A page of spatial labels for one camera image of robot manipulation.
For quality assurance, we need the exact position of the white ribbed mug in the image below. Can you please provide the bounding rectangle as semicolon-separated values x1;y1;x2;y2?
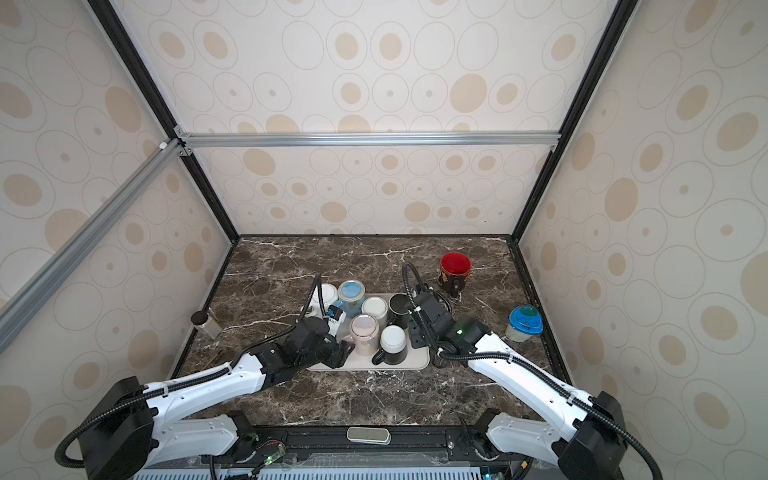
306;283;339;318

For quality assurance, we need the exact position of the black skull mug red inside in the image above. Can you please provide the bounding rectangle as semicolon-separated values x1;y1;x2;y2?
438;252;472;298

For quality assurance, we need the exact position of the pink iridescent mug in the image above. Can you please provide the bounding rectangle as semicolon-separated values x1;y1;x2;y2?
350;314;380;357

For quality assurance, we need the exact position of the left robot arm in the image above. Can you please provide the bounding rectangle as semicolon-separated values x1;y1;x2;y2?
70;317;354;479

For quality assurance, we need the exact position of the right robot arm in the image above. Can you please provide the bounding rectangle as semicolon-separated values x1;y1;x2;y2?
408;290;629;479

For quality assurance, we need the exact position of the black mug white rim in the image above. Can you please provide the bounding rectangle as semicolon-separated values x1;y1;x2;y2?
387;293;411;330

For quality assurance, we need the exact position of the black and white mug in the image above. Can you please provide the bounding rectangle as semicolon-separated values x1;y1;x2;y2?
371;325;407;366

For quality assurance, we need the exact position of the plain white mug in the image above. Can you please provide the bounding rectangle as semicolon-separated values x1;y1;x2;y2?
361;296;389;329

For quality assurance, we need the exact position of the blue butterfly mug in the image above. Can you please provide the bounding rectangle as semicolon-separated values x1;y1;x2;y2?
333;280;365;319

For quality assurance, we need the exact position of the beige plastic tray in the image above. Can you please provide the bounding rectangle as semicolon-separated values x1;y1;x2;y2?
308;294;430;372

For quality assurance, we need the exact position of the cup with blue lid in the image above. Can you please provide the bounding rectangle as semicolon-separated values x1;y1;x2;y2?
505;305;543;343

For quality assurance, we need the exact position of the small glass jar dark lid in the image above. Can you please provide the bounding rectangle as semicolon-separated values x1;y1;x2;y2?
190;310;223;340

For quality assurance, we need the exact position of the grey oval base badge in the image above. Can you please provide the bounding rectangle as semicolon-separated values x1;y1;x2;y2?
346;426;391;445

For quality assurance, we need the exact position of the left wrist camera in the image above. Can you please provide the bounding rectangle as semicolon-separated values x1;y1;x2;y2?
326;305;347;337

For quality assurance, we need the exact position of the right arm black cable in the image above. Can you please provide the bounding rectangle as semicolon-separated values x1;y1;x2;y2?
400;261;664;480

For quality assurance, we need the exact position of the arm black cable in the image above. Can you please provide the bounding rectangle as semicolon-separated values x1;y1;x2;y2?
400;261;664;480
53;274;325;469

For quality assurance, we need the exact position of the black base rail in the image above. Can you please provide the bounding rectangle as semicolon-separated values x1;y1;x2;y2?
197;422;625;480

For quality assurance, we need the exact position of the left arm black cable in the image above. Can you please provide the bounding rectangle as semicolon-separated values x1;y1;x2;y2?
53;274;325;469

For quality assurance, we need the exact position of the horizontal aluminium rail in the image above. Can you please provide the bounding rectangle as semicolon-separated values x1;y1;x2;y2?
180;131;561;148

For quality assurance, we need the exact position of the diagonal aluminium rail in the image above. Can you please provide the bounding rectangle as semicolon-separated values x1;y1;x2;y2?
1;139;182;350

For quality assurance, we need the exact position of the black corner frame post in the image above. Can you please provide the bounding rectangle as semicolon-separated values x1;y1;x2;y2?
510;0;639;245

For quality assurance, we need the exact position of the black left corner post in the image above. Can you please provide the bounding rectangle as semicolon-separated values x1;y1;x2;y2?
87;0;240;244

